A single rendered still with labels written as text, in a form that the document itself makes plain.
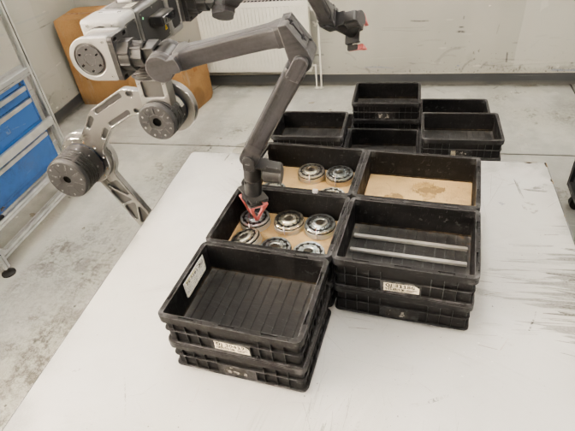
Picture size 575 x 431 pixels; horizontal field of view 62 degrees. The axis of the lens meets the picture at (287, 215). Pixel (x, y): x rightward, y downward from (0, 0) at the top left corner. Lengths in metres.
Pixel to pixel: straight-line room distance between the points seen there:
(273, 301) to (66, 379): 0.65
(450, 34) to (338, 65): 0.98
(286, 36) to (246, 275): 0.71
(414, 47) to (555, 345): 3.34
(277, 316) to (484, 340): 0.60
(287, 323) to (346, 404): 0.26
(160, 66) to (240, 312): 0.71
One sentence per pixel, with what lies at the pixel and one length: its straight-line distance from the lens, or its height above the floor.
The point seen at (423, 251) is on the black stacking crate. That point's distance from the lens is 1.55.
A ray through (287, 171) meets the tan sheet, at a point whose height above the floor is 0.83.
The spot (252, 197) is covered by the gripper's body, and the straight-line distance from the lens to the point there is 1.57.
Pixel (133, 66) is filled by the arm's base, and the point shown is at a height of 1.43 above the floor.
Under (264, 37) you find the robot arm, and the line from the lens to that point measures 1.25.
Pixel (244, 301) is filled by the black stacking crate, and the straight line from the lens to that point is 1.43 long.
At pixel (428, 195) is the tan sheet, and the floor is 0.83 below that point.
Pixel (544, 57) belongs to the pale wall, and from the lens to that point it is 4.67.
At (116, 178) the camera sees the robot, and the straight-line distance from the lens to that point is 2.23.
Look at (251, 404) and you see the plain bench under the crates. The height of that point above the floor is 0.70.
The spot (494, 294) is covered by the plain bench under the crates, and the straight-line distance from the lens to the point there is 1.65.
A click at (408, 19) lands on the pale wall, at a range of 4.42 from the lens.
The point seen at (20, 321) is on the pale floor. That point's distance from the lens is 2.97.
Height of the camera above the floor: 1.88
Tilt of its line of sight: 39 degrees down
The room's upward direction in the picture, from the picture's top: 7 degrees counter-clockwise
